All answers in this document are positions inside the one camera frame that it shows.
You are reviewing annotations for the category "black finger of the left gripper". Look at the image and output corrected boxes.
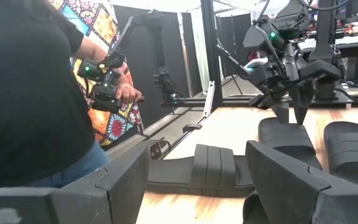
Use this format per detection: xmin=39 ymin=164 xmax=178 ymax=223
xmin=271 ymin=100 xmax=290 ymax=124
xmin=290 ymin=84 xmax=318 ymax=126

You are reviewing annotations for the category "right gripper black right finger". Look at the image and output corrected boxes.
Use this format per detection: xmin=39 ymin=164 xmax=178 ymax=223
xmin=242 ymin=139 xmax=358 ymax=224

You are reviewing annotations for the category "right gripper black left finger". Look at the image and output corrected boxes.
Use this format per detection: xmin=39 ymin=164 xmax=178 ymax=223
xmin=50 ymin=141 xmax=151 ymax=224

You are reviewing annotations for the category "black foam slide sandal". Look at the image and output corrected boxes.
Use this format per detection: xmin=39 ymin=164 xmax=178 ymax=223
xmin=147 ymin=143 xmax=256 ymax=198
xmin=323 ymin=121 xmax=358 ymax=192
xmin=257 ymin=116 xmax=323 ymax=170

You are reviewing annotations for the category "black partition panel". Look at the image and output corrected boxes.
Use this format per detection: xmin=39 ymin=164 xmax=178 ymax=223
xmin=216 ymin=12 xmax=255 ymax=78
xmin=113 ymin=4 xmax=195 ymax=128

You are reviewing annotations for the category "white curtain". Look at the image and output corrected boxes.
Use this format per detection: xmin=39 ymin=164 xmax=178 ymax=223
xmin=190 ymin=8 xmax=211 ymax=94

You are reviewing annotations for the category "cluttered background desk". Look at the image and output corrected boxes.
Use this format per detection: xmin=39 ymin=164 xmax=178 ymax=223
xmin=296 ymin=18 xmax=358 ymax=60

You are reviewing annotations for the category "black knob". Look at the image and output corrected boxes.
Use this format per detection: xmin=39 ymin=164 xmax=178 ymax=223
xmin=182 ymin=123 xmax=203 ymax=134

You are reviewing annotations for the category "person's hand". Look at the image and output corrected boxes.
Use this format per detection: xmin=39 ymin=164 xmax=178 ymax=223
xmin=115 ymin=82 xmax=145 ymax=105

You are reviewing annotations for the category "person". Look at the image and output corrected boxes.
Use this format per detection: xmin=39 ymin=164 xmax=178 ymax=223
xmin=0 ymin=0 xmax=145 ymax=189

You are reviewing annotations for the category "colourful patterned cloth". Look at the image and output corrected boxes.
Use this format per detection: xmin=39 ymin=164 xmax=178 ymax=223
xmin=47 ymin=0 xmax=145 ymax=147

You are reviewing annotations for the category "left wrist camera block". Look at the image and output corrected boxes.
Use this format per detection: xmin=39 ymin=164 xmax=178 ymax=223
xmin=298 ymin=60 xmax=343 ymax=85

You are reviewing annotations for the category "black floor cable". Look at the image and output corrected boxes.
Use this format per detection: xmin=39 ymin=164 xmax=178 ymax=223
xmin=336 ymin=80 xmax=358 ymax=102

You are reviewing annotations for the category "silver aluminium bracket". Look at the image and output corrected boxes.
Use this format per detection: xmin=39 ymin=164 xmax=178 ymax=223
xmin=203 ymin=80 xmax=216 ymax=118

